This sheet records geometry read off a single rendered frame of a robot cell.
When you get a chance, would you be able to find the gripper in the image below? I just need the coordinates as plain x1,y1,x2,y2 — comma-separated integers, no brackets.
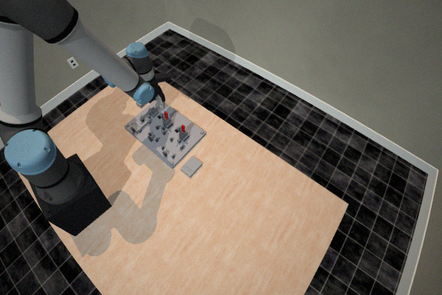
147,75,165,108

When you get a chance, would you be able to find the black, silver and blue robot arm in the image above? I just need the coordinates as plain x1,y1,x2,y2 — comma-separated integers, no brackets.
0,0,171,204

